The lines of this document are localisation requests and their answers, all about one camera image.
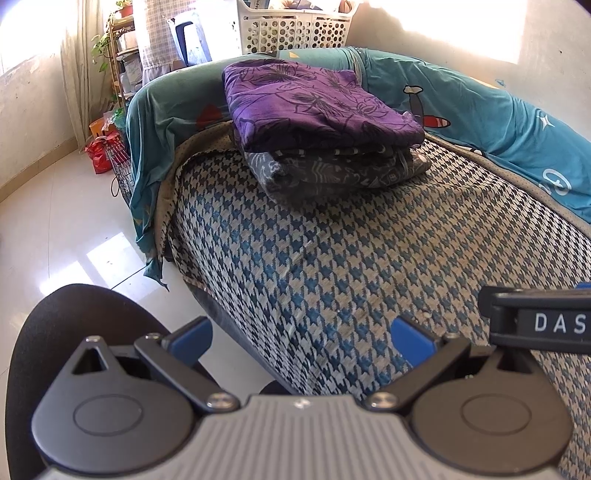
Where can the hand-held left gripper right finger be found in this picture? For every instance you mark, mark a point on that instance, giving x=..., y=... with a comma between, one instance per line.
x=411, y=341

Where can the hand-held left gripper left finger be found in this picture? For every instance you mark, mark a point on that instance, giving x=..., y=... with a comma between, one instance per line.
x=194, y=339

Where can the purple floral dress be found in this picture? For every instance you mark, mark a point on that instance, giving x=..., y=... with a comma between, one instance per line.
x=314, y=101

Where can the black fabric seat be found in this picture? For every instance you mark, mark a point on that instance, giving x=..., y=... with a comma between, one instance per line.
x=69, y=332

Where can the dark grey patterned garment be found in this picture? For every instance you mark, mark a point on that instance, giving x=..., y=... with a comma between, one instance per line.
x=332, y=173

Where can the red plastic bag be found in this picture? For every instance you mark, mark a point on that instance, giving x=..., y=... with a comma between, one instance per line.
x=104, y=152

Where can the green striped folded shirt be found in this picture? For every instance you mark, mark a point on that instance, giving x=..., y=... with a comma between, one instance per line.
x=323, y=151

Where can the blue printed bedsheet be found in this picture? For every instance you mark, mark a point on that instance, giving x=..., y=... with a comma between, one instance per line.
x=461, y=101

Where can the metal plant shelf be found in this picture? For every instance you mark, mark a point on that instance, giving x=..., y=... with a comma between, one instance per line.
x=123, y=60

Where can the beige window curtain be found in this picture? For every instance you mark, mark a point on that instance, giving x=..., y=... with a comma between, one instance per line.
x=81, y=69

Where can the blue and white plastic chair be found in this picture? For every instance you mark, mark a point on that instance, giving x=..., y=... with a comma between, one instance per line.
x=189, y=39

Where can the green trailing plant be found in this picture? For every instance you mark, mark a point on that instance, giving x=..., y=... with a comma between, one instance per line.
x=104, y=48

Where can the checked hanging cloth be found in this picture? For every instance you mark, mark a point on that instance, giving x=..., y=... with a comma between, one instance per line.
x=157, y=32

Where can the white laundry basket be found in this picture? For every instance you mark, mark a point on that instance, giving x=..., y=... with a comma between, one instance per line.
x=295, y=27

